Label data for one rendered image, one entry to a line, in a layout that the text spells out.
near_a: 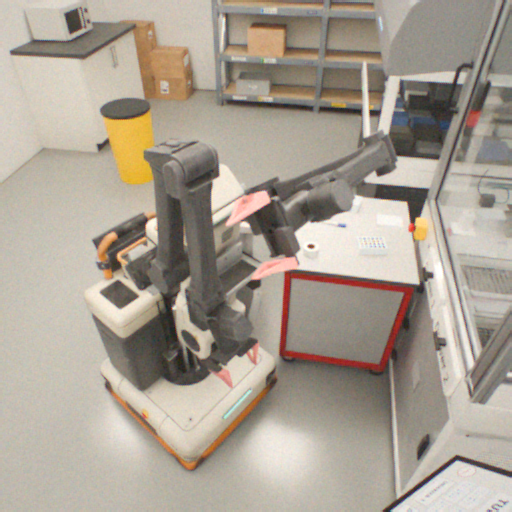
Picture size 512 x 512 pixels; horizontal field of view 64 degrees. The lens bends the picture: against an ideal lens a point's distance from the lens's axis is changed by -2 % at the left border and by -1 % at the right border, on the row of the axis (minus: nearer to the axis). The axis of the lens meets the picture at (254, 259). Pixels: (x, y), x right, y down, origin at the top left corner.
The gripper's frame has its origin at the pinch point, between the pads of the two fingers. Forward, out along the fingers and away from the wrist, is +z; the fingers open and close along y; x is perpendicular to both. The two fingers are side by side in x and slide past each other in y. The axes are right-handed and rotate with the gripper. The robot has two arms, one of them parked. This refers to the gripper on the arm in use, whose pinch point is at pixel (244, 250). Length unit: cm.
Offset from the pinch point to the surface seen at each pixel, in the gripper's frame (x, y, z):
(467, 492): -13, 68, -17
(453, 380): 1, 71, -56
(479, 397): -8, 70, -48
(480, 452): 1, 102, -57
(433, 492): -6, 69, -16
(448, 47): 6, -17, -162
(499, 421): -9, 83, -53
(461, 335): -1, 62, -65
